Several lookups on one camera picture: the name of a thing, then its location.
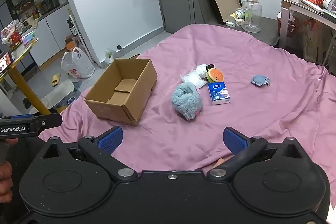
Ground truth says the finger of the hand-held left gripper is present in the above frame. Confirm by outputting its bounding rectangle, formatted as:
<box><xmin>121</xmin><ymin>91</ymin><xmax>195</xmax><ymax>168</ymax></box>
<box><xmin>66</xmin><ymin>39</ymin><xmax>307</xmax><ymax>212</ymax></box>
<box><xmin>12</xmin><ymin>112</ymin><xmax>63</xmax><ymax>133</ymax></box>

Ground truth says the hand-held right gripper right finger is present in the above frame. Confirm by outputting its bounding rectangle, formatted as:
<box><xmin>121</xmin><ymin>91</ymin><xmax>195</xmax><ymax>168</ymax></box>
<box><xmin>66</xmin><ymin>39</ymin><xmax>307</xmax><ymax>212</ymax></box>
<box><xmin>207</xmin><ymin>127</ymin><xmax>305</xmax><ymax>182</ymax></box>

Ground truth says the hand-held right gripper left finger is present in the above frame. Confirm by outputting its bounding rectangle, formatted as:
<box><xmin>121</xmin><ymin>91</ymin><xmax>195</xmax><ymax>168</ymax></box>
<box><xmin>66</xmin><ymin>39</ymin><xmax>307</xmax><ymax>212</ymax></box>
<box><xmin>41</xmin><ymin>126</ymin><xmax>138</xmax><ymax>182</ymax></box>

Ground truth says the blue tissue pack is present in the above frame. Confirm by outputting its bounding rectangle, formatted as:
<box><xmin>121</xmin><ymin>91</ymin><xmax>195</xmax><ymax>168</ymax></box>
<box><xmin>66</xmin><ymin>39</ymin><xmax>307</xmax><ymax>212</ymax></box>
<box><xmin>208</xmin><ymin>82</ymin><xmax>232</xmax><ymax>105</ymax></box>

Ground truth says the brown cardboard box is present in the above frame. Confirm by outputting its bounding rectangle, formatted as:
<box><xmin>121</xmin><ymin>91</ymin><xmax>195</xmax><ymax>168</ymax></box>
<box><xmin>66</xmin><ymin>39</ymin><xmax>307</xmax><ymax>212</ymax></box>
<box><xmin>84</xmin><ymin>58</ymin><xmax>158</xmax><ymax>126</ymax></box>

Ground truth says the grey fluffy plush toy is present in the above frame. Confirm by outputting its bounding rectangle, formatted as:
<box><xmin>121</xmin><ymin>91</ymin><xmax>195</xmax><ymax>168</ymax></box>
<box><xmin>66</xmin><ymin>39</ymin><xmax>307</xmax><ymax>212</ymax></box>
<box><xmin>171</xmin><ymin>82</ymin><xmax>204</xmax><ymax>121</ymax></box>

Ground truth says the small blue crab toy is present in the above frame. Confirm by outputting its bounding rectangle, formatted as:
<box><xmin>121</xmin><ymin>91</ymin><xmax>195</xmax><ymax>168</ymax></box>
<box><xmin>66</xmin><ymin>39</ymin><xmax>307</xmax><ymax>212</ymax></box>
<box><xmin>251</xmin><ymin>74</ymin><xmax>271</xmax><ymax>87</ymax></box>

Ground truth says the burger plush toy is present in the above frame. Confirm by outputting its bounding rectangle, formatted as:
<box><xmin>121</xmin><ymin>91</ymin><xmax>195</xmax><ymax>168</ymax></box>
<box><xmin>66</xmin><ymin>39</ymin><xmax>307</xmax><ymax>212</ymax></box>
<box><xmin>205</xmin><ymin>68</ymin><xmax>225</xmax><ymax>83</ymax></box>

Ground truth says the white plastic bag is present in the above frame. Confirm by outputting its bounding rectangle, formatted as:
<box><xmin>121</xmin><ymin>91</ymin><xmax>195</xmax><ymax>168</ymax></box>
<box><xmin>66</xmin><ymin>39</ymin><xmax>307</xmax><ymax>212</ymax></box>
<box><xmin>180</xmin><ymin>70</ymin><xmax>208</xmax><ymax>89</ymax></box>

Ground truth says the person's left hand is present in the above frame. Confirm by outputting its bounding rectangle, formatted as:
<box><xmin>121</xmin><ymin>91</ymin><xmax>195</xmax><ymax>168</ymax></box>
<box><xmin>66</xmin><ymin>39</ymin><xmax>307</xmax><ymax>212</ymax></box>
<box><xmin>0</xmin><ymin>160</ymin><xmax>13</xmax><ymax>204</ymax></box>

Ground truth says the white floor mat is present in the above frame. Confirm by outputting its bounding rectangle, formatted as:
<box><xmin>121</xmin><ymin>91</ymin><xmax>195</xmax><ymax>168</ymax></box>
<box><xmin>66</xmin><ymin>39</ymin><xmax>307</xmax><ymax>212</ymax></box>
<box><xmin>41</xmin><ymin>79</ymin><xmax>75</xmax><ymax>107</ymax></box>

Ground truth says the yellow round table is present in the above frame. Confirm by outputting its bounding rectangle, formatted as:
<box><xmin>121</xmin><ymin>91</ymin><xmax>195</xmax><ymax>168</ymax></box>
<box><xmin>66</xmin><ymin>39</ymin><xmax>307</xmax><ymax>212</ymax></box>
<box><xmin>0</xmin><ymin>38</ymin><xmax>53</xmax><ymax>116</ymax></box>

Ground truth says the white shopping bag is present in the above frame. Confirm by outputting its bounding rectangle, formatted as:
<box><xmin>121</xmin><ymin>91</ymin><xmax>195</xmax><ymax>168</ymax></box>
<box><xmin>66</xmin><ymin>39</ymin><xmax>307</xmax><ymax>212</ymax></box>
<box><xmin>61</xmin><ymin>48</ymin><xmax>95</xmax><ymax>79</ymax></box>

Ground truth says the white crumpled cloth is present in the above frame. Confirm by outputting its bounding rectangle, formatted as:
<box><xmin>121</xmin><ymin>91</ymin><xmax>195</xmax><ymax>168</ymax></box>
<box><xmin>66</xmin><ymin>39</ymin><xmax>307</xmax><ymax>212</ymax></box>
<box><xmin>196</xmin><ymin>64</ymin><xmax>210</xmax><ymax>78</ymax></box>

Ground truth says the clear plastic bag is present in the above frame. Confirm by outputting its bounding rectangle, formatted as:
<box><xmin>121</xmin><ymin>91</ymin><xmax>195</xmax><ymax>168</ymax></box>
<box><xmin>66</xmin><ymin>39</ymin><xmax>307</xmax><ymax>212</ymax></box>
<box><xmin>105</xmin><ymin>48</ymin><xmax>119</xmax><ymax>65</ymax></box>

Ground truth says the pink bed sheet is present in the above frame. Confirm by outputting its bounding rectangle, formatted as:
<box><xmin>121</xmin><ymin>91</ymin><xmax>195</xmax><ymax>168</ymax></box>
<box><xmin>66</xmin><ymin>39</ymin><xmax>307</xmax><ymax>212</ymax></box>
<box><xmin>39</xmin><ymin>24</ymin><xmax>336</xmax><ymax>211</ymax></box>

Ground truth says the white narrow rack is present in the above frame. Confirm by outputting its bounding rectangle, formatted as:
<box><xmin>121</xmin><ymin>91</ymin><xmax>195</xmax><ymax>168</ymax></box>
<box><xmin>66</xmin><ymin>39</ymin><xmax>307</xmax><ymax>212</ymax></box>
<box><xmin>67</xmin><ymin>7</ymin><xmax>90</xmax><ymax>67</ymax></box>

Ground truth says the white kitchen cabinet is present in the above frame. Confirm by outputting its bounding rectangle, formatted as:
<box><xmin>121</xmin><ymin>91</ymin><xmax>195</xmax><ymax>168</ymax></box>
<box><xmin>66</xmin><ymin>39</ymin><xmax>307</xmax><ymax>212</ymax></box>
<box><xmin>0</xmin><ymin>0</ymin><xmax>79</xmax><ymax>67</ymax></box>

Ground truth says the snack bag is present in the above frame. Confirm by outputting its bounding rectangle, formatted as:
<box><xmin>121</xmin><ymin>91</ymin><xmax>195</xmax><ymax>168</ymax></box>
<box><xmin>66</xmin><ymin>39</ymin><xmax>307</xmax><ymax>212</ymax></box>
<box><xmin>1</xmin><ymin>20</ymin><xmax>23</xmax><ymax>45</ymax></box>

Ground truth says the grey bedside platform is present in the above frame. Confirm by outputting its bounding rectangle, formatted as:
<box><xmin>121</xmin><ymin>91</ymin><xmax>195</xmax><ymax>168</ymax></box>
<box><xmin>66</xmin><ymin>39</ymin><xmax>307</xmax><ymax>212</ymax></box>
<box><xmin>205</xmin><ymin>15</ymin><xmax>281</xmax><ymax>46</ymax></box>

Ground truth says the white jar with green label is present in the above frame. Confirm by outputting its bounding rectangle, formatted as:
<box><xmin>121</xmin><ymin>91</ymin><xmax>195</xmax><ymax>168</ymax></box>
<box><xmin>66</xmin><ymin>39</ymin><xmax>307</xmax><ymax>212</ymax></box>
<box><xmin>228</xmin><ymin>8</ymin><xmax>244</xmax><ymax>22</ymax></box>

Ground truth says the large clear water jug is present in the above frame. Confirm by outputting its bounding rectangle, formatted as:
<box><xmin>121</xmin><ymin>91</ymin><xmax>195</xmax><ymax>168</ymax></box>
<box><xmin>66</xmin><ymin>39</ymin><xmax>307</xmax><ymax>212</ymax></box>
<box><xmin>241</xmin><ymin>0</ymin><xmax>263</xmax><ymax>33</ymax></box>

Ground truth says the beige tote bag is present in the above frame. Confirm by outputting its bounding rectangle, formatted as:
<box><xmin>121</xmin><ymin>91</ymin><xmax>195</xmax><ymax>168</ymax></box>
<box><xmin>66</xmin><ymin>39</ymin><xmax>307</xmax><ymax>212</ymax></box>
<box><xmin>299</xmin><ymin>21</ymin><xmax>334</xmax><ymax>65</ymax></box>

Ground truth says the white shelf unit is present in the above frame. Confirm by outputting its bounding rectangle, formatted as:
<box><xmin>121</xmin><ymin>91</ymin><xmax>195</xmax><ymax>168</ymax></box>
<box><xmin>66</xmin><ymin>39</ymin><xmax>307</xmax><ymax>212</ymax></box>
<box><xmin>279</xmin><ymin>0</ymin><xmax>336</xmax><ymax>49</ymax></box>

